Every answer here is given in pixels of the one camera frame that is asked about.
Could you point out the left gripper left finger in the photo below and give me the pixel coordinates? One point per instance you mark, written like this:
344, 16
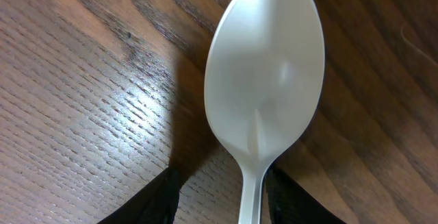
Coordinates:
156, 203

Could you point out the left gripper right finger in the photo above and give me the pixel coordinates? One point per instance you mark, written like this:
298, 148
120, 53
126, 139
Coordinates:
289, 203

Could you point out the white spoon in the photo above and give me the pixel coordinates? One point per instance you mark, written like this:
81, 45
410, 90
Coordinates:
263, 80

